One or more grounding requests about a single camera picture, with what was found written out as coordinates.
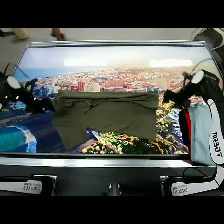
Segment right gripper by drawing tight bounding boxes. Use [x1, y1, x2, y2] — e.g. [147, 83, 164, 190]
[162, 88, 183, 108]

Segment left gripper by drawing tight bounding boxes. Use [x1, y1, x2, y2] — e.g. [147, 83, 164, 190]
[32, 97, 56, 115]

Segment olive green shirt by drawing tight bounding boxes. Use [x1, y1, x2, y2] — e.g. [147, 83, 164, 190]
[51, 89, 160, 151]

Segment black garment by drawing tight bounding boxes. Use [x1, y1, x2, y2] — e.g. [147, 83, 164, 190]
[177, 108, 188, 148]

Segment red garment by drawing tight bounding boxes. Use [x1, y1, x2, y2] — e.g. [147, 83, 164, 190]
[184, 107, 193, 152]

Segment light blue garment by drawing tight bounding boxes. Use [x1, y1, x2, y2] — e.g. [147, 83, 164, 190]
[188, 102, 215, 167]

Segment person's legs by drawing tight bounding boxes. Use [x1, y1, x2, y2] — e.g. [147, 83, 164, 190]
[11, 27, 66, 42]

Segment black cable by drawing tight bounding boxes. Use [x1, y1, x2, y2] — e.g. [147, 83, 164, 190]
[181, 166, 215, 184]

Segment silver frame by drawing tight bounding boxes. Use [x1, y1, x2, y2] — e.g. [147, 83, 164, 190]
[0, 154, 224, 197]

